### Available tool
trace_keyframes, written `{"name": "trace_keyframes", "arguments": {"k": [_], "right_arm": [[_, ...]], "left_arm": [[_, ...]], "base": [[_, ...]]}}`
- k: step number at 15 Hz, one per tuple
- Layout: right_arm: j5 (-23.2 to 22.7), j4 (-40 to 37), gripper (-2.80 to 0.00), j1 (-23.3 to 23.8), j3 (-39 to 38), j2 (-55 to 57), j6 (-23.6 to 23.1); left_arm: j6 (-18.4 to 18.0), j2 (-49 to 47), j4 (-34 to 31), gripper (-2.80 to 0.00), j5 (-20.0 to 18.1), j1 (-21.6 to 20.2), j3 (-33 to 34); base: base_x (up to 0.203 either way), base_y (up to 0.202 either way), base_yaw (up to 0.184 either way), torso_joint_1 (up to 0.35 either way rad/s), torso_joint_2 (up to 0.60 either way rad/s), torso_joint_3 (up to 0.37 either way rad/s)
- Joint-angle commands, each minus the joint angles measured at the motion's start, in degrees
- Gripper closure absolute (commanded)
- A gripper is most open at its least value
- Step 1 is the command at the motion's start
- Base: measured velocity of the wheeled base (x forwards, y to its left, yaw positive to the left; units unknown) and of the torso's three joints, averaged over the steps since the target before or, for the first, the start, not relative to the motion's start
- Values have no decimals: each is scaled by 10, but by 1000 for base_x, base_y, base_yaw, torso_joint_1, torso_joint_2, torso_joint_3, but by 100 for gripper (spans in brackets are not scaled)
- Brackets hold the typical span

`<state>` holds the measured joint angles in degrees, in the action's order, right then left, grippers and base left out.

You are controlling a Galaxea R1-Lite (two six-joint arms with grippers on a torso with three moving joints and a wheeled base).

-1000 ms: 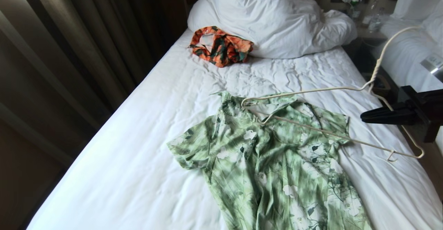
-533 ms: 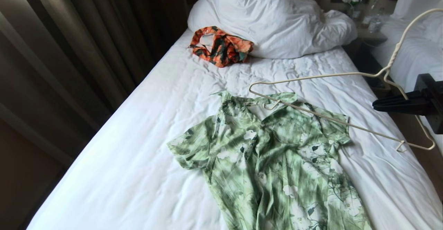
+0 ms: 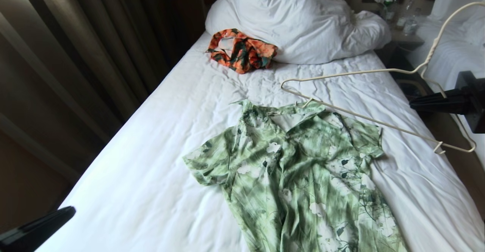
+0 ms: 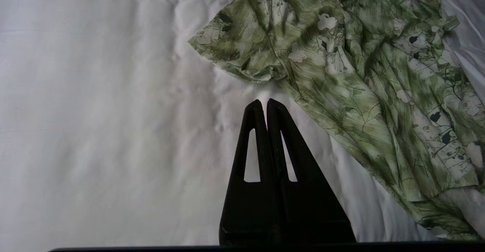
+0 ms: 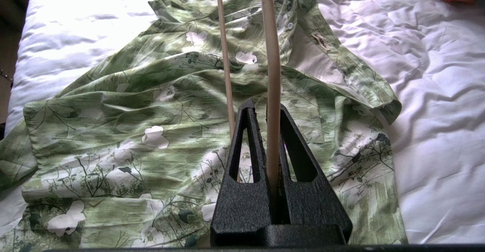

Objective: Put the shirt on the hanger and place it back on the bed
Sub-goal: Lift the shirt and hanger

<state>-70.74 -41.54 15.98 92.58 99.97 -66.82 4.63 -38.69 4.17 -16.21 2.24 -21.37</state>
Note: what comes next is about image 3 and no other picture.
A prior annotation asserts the bed with white sheet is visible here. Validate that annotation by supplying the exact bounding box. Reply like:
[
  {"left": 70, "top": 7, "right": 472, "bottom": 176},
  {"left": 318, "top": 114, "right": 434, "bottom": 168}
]
[{"left": 36, "top": 30, "right": 485, "bottom": 252}]

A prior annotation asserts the neighbouring bed with white duvet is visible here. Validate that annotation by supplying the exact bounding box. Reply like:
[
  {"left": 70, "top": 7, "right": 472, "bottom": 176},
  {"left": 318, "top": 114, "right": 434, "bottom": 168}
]
[{"left": 406, "top": 0, "right": 485, "bottom": 167}]

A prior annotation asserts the cream wire clothes hanger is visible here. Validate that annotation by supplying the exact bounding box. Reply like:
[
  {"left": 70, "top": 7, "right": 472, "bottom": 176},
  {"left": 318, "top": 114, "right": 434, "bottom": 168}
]
[{"left": 280, "top": 1, "right": 485, "bottom": 155}]

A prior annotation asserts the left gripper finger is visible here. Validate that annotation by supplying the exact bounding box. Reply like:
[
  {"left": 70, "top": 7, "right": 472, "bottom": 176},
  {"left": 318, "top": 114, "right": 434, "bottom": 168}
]
[{"left": 0, "top": 206, "right": 77, "bottom": 252}]

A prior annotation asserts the orange floral shirt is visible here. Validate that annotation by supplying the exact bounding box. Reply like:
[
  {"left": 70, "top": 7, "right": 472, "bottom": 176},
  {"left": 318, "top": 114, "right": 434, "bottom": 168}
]
[{"left": 206, "top": 28, "right": 278, "bottom": 74}]

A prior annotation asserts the green floral shirt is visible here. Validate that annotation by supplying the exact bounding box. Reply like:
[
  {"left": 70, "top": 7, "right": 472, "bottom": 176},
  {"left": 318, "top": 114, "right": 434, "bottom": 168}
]
[{"left": 183, "top": 99, "right": 409, "bottom": 252}]

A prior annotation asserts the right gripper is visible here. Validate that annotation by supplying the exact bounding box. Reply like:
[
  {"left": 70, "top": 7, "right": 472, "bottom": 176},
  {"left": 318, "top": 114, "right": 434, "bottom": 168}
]
[{"left": 409, "top": 70, "right": 485, "bottom": 134}]

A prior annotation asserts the white pillow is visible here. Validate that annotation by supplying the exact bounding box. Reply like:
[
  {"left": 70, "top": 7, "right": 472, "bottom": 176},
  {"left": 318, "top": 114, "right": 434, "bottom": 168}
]
[{"left": 205, "top": 0, "right": 392, "bottom": 65}]

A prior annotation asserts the green labelled bottle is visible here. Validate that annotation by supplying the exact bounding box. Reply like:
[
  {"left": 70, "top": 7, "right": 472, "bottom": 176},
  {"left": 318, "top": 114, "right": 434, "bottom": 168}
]
[{"left": 375, "top": 0, "right": 397, "bottom": 22}]

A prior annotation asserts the brown curtain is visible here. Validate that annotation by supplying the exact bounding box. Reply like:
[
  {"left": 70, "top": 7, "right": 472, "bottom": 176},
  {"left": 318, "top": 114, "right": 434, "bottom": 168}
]
[{"left": 0, "top": 0, "right": 208, "bottom": 182}]

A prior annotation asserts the wooden nightstand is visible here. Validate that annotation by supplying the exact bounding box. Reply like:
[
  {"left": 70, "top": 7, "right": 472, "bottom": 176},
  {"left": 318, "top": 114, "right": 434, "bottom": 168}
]
[{"left": 375, "top": 28, "right": 426, "bottom": 69}]

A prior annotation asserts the clear plastic water bottle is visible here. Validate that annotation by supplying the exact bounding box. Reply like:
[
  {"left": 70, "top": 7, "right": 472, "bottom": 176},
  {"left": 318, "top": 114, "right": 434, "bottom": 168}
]
[{"left": 402, "top": 7, "right": 422, "bottom": 36}]

